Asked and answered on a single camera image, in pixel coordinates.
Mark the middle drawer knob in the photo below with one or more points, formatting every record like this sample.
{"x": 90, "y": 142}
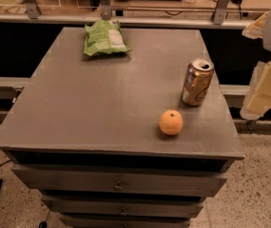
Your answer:
{"x": 122, "y": 212}

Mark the orange fruit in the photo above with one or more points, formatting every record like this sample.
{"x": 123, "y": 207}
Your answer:
{"x": 171, "y": 122}

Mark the orange soda can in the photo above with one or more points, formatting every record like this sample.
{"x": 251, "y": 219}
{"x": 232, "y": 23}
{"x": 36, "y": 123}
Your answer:
{"x": 197, "y": 81}

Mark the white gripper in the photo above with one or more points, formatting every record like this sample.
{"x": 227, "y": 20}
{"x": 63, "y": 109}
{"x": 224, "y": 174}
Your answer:
{"x": 258, "y": 99}

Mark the top drawer knob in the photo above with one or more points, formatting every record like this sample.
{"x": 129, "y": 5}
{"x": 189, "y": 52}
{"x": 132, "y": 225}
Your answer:
{"x": 118, "y": 186}

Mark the green rice chip bag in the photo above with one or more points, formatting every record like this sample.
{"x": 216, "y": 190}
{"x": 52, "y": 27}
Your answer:
{"x": 104, "y": 37}

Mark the grey drawer cabinet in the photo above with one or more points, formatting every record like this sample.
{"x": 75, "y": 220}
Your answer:
{"x": 82, "y": 124}

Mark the drawer knob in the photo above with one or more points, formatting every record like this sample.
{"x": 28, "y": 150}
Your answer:
{"x": 122, "y": 212}
{"x": 118, "y": 186}

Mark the metal window rail frame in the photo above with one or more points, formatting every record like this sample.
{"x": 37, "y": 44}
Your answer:
{"x": 190, "y": 14}

